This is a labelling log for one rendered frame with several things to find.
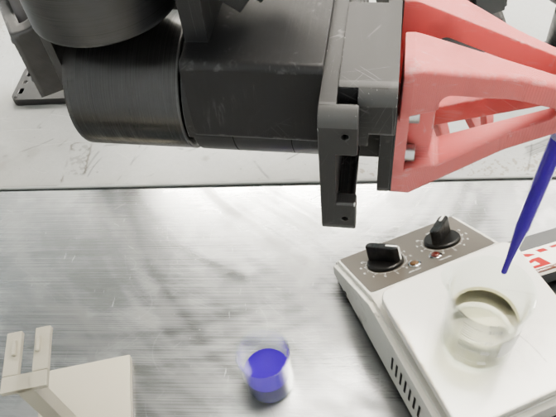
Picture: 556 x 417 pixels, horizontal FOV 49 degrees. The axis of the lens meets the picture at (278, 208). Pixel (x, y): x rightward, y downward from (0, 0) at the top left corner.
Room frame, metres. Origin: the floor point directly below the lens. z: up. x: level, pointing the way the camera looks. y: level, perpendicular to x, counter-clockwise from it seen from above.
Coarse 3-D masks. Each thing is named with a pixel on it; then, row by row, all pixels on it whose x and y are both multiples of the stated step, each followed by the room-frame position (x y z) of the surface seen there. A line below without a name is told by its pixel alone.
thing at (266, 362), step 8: (256, 352) 0.24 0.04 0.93; (264, 352) 0.23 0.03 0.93; (272, 352) 0.23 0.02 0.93; (280, 352) 0.23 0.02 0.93; (248, 360) 0.23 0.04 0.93; (256, 360) 0.23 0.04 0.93; (264, 360) 0.23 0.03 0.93; (272, 360) 0.23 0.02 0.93; (280, 360) 0.23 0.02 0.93; (248, 368) 0.22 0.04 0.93; (256, 368) 0.22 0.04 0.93; (264, 368) 0.22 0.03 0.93; (272, 368) 0.22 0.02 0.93; (280, 368) 0.22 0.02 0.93; (256, 376) 0.21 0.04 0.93; (264, 376) 0.21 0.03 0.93
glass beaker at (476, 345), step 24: (456, 264) 0.21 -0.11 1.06; (480, 264) 0.21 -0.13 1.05; (456, 288) 0.21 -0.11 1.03; (504, 288) 0.20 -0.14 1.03; (528, 288) 0.19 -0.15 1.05; (456, 312) 0.18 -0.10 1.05; (528, 312) 0.17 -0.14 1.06; (456, 336) 0.18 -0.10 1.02; (480, 336) 0.17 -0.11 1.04; (504, 336) 0.16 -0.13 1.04; (456, 360) 0.17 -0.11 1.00; (480, 360) 0.16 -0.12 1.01; (504, 360) 0.17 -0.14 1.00
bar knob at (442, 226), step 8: (440, 216) 0.32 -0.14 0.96; (440, 224) 0.31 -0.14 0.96; (448, 224) 0.32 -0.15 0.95; (432, 232) 0.30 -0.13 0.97; (440, 232) 0.30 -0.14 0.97; (448, 232) 0.31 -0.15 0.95; (456, 232) 0.31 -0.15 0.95; (424, 240) 0.31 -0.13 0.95; (432, 240) 0.30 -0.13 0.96; (440, 240) 0.30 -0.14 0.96; (448, 240) 0.30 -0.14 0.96; (456, 240) 0.30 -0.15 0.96; (432, 248) 0.30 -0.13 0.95; (440, 248) 0.29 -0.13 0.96
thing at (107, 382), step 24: (48, 336) 0.22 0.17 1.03; (48, 360) 0.21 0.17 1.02; (120, 360) 0.26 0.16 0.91; (24, 384) 0.19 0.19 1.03; (48, 384) 0.19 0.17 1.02; (72, 384) 0.24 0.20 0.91; (96, 384) 0.24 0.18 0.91; (120, 384) 0.23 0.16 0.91; (48, 408) 0.19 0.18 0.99; (72, 408) 0.22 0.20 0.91; (96, 408) 0.22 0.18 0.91; (120, 408) 0.21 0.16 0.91
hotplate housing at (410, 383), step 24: (336, 264) 0.32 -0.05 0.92; (360, 288) 0.27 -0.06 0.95; (384, 288) 0.26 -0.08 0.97; (360, 312) 0.26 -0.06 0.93; (384, 312) 0.23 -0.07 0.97; (384, 336) 0.22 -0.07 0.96; (384, 360) 0.21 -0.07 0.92; (408, 360) 0.19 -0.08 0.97; (408, 384) 0.18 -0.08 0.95; (408, 408) 0.17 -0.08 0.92; (432, 408) 0.15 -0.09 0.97; (528, 408) 0.14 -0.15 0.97; (552, 408) 0.14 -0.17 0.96
